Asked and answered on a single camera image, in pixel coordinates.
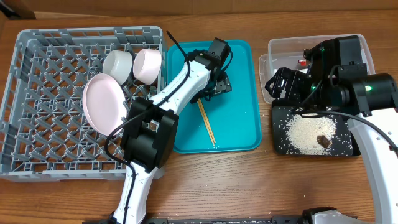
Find clear plastic bin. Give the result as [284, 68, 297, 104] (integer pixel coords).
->
[258, 34, 376, 105]

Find red snack wrapper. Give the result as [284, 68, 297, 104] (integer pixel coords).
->
[298, 60, 309, 67]

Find pink bowl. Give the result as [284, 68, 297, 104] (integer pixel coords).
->
[133, 49, 162, 85]

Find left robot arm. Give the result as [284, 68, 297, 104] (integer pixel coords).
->
[109, 38, 233, 223]

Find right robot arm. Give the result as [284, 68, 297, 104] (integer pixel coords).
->
[265, 35, 397, 223]

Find brown food scrap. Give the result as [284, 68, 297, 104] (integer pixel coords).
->
[317, 135, 331, 149]

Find large white plate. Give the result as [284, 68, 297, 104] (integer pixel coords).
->
[82, 73, 127, 136]

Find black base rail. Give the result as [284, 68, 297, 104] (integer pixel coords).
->
[82, 214, 312, 224]

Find black waste tray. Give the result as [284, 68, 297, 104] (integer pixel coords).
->
[271, 100, 361, 157]

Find pile of white rice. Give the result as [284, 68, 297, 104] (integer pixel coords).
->
[287, 115, 336, 156]

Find grey bowl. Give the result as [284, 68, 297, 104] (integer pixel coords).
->
[103, 50, 133, 85]

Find grey dishwasher rack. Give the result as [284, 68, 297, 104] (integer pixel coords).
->
[1, 26, 167, 182]

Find teal serving tray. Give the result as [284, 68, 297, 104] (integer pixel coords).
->
[174, 40, 262, 154]

